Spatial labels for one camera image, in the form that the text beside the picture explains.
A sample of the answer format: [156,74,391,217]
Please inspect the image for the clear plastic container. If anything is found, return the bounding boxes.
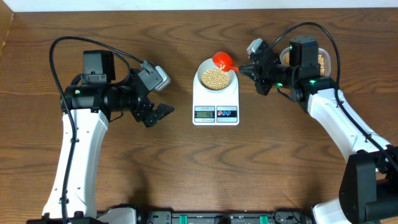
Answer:
[280,47,331,76]

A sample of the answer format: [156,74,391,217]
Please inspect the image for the white digital kitchen scale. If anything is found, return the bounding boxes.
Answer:
[192,70,239,126]

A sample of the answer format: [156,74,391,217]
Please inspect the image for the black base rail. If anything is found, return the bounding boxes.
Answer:
[133,209,314,224]

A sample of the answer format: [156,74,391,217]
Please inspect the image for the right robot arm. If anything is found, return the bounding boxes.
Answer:
[239,36,397,223]

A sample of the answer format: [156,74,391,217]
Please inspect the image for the pale grey bowl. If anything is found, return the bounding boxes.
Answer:
[197,58,234,90]

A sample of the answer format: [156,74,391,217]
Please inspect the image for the black cable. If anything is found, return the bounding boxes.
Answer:
[269,21,398,172]
[49,35,144,224]

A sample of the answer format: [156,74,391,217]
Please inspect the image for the left black cable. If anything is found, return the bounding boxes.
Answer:
[49,35,144,224]

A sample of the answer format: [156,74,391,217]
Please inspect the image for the soybeans in container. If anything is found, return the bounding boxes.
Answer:
[282,53,325,76]

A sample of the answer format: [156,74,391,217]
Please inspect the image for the brown cardboard box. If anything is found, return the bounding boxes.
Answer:
[0,0,14,55]

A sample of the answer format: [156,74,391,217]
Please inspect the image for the soybeans in bowl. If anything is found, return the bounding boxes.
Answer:
[201,68,229,91]

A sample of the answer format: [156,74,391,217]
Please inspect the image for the right black cable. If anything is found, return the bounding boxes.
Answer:
[269,21,398,172]

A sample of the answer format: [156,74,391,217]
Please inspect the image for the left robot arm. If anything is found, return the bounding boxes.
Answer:
[36,50,174,223]

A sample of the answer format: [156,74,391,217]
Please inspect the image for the red measuring scoop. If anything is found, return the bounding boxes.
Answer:
[212,52,239,72]

